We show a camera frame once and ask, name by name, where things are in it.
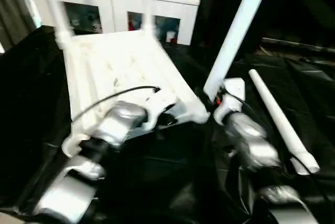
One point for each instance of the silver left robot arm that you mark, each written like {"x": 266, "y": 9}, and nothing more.
{"x": 99, "y": 140}

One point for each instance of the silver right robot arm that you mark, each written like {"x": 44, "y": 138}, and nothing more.
{"x": 251, "y": 140}

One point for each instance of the black plastic mat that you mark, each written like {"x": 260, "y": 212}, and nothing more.
{"x": 31, "y": 103}

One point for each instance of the black metal rod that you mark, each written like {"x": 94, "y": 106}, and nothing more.
{"x": 298, "y": 45}

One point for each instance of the white plastic table leg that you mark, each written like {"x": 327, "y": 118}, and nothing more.
{"x": 58, "y": 9}
{"x": 282, "y": 124}
{"x": 235, "y": 30}
{"x": 148, "y": 4}

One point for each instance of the white plastic table top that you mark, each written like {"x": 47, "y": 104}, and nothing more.
{"x": 120, "y": 67}

